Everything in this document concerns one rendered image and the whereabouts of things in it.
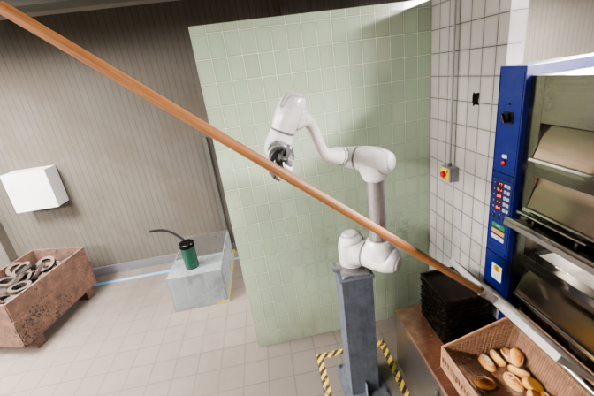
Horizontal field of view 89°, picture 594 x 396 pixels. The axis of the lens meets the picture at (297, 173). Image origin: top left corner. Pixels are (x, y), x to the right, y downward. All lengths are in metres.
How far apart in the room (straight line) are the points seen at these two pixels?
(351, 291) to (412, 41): 1.72
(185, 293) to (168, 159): 1.60
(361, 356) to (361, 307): 0.42
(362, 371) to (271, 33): 2.38
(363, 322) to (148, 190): 3.08
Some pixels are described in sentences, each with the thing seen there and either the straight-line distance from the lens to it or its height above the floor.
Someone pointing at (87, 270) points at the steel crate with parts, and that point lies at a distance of 4.56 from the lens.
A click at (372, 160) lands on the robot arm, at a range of 1.57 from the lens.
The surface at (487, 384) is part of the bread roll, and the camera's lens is 2.12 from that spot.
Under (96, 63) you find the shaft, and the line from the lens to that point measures 0.94.
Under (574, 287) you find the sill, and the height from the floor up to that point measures 1.18.
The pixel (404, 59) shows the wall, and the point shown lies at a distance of 2.39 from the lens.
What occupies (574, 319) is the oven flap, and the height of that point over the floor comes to 1.02.
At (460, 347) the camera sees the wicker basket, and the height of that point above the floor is 0.69.
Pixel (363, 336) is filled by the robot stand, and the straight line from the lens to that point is 2.35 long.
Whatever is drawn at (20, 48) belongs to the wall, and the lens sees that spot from 4.55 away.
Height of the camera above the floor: 2.26
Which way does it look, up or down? 18 degrees down
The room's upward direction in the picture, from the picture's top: 8 degrees counter-clockwise
